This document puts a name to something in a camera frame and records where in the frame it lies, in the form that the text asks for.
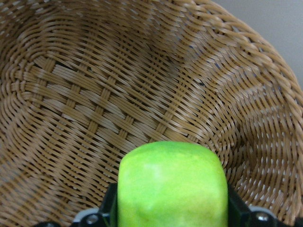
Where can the wicker basket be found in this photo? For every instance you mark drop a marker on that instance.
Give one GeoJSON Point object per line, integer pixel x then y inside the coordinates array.
{"type": "Point", "coordinates": [83, 82]}

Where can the green apple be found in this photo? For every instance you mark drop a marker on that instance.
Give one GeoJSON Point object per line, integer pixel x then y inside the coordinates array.
{"type": "Point", "coordinates": [172, 184]}

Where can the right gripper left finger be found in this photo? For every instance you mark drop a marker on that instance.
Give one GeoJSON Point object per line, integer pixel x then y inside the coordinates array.
{"type": "Point", "coordinates": [108, 208]}

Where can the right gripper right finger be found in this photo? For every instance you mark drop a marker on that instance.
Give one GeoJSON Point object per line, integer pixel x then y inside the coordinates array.
{"type": "Point", "coordinates": [239, 215]}

